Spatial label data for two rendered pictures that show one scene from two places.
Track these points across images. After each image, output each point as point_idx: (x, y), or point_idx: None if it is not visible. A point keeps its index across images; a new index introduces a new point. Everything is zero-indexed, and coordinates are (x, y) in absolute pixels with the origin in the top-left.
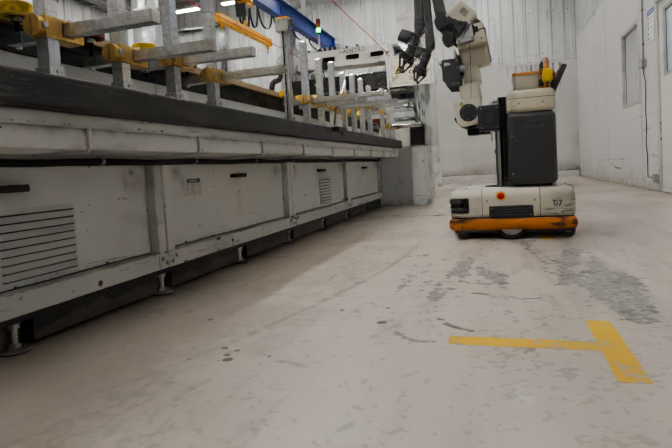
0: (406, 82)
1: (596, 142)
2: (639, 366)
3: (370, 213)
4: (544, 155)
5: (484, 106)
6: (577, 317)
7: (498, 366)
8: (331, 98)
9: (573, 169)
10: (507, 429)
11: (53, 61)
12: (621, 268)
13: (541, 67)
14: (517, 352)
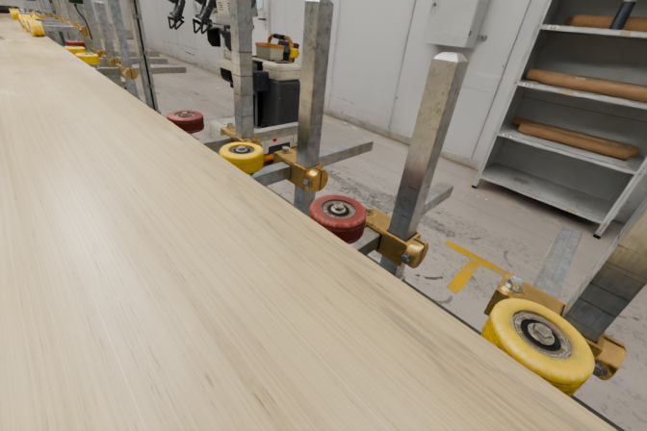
0: None
1: (159, 26)
2: (499, 267)
3: None
4: (294, 110)
5: (260, 73)
6: (438, 242)
7: (490, 297)
8: (158, 70)
9: (132, 38)
10: None
11: None
12: (375, 188)
13: (274, 38)
14: (475, 283)
